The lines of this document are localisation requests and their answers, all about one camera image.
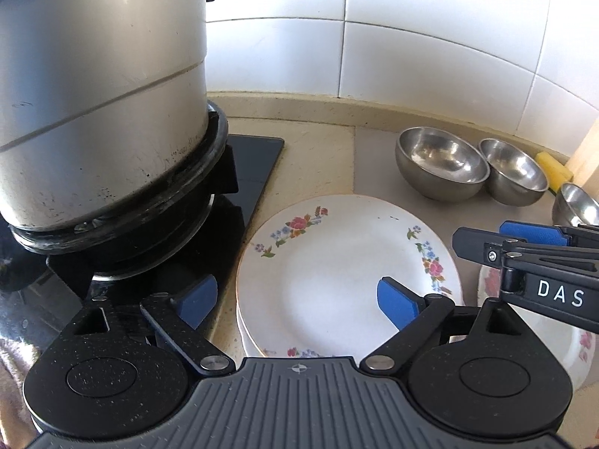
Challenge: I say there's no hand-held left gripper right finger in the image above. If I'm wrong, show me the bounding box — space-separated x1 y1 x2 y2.
359 277 527 377

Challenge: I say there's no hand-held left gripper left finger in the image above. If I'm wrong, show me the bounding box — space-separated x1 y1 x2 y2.
70 275 236 376

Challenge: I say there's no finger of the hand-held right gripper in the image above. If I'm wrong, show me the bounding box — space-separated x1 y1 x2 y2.
498 221 599 253
452 227 599 272

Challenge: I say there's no floral white plate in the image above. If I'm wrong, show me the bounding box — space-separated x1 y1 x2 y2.
236 306 286 360
235 194 465 358

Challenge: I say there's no white plate red flower print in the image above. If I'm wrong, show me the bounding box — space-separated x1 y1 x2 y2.
476 262 596 391

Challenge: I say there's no large stainless steel bowl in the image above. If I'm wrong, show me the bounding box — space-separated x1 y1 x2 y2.
395 126 490 203

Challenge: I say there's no yellow sponge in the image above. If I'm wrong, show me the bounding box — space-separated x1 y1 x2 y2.
536 151 574 193

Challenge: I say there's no wooden board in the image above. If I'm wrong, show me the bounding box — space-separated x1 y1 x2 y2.
565 116 599 189

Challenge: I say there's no black stove grate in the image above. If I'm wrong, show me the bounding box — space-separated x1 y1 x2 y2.
46 143 246 297

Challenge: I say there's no black glass stove top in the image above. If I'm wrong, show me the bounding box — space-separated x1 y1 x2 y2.
0 135 285 356

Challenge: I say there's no pale cloth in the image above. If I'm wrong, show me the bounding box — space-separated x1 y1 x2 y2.
0 330 45 433

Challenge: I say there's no large aluminium pot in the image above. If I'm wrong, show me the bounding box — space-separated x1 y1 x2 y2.
0 0 240 256

